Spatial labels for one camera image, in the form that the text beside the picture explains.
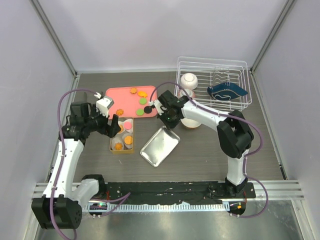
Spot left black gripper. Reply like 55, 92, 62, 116
85, 104, 121, 138

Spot pink round cookie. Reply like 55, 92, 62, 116
123, 119, 133, 130

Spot gold cookie tin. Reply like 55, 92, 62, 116
109, 117, 135, 154

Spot orange ridged round cookie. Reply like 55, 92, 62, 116
123, 135, 133, 145

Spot orange flower cookie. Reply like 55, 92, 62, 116
115, 109, 124, 116
113, 142, 124, 151
130, 87, 137, 94

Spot silver tin lid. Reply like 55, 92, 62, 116
140, 126, 181, 168

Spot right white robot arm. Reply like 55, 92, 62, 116
152, 90, 254, 198

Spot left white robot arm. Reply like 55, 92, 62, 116
31, 97, 121, 230

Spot white ceramic bowl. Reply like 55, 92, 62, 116
180, 118, 202, 129

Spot black round cookie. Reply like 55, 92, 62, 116
143, 106, 153, 114

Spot pink patterned cup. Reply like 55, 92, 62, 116
177, 89, 196, 99

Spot green round cookie lower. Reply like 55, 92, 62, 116
136, 108, 144, 116

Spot green round cookie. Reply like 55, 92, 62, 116
136, 108, 144, 116
139, 97, 148, 105

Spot pink plastic tray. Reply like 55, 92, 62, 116
105, 85, 157, 118

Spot green round cookie upper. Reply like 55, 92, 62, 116
139, 97, 148, 105

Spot orange fish cookie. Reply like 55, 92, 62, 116
137, 91, 148, 98

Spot white round teapot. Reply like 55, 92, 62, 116
180, 72, 198, 90

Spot orange flower cookie top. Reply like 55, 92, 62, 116
130, 87, 137, 94

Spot dark blue dish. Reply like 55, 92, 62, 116
207, 81, 248, 101

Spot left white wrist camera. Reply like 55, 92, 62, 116
94, 92, 114, 118

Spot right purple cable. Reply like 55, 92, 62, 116
148, 82, 270, 220

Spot purple cable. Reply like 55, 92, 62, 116
49, 88, 132, 240
148, 82, 270, 220

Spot white wire dish rack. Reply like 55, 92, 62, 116
175, 56, 252, 112

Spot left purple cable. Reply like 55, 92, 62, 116
49, 88, 132, 240

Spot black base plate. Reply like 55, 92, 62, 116
105, 181, 256, 205

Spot white slotted cable duct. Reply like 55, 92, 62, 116
82, 202, 230, 214

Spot aluminium frame rail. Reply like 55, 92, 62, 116
31, 180, 305, 201

